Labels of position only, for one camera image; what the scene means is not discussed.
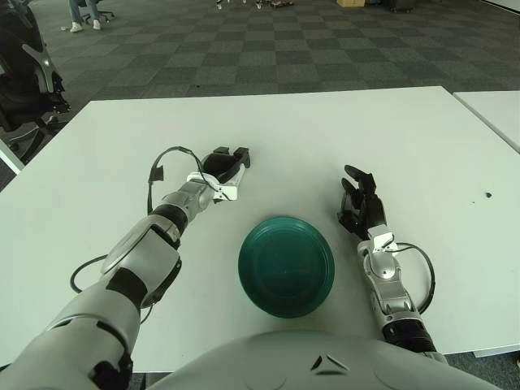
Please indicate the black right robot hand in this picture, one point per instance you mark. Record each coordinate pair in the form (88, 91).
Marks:
(369, 207)

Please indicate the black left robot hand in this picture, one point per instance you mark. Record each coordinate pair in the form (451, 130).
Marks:
(221, 164)

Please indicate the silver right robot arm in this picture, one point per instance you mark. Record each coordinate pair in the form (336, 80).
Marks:
(386, 272)

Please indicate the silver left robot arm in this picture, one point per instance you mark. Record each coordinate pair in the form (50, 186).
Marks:
(142, 252)

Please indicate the dark green round plate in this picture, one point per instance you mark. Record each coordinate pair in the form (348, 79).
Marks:
(286, 268)

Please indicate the white side table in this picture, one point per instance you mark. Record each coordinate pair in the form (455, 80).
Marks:
(491, 109)

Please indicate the distant chair wheel base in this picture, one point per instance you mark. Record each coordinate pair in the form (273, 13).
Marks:
(221, 3)

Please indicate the distant red clutter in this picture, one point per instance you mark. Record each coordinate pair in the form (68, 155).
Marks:
(280, 3)

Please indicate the white robot torso shell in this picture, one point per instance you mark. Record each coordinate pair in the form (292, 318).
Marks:
(284, 361)

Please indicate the black swivel chair base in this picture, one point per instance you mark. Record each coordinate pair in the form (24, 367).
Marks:
(101, 14)

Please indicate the distant black equipment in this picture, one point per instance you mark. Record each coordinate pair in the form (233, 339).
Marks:
(400, 4)

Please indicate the brown cardboard box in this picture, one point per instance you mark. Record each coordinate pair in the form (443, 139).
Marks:
(351, 2)

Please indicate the seated person in jeans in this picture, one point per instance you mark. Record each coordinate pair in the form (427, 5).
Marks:
(75, 14)

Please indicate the white desk edge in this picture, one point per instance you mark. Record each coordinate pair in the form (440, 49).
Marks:
(9, 156)

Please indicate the black office chair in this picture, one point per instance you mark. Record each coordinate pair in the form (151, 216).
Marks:
(20, 89)

